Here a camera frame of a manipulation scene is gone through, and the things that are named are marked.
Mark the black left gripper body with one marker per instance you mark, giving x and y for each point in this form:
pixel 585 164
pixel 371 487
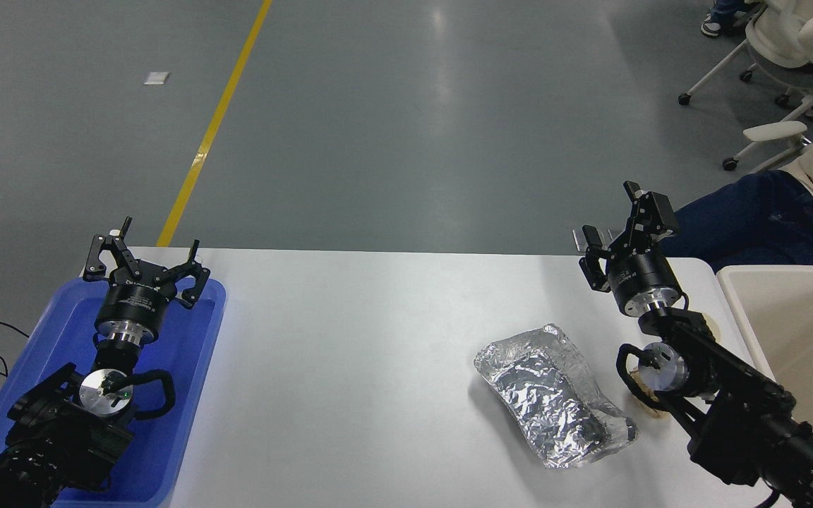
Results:
pixel 135 300

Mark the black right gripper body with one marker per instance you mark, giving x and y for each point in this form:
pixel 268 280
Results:
pixel 643 275

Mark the pale paper cup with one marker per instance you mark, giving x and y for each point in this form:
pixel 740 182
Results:
pixel 712 328

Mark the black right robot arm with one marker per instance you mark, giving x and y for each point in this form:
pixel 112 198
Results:
pixel 752 416

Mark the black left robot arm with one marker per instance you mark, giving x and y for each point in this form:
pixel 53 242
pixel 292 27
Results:
pixel 61 437

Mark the metal floor plate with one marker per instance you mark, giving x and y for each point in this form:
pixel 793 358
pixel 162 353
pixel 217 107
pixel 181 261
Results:
pixel 615 234
pixel 580 240

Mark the blue plastic tray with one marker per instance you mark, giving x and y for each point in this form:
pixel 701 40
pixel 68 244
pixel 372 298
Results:
pixel 181 353

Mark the seated person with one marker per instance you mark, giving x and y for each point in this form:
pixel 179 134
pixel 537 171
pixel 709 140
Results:
pixel 752 219

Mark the crumpled foil tray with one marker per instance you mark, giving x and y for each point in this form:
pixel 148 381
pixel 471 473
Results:
pixel 547 395

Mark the crumpled tan paper ball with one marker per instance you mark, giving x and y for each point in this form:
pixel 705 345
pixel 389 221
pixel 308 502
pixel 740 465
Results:
pixel 650 411

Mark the white office chair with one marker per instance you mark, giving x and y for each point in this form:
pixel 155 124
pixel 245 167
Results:
pixel 787 74
pixel 773 130

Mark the large pale bin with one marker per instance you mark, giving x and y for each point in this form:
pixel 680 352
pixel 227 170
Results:
pixel 802 331

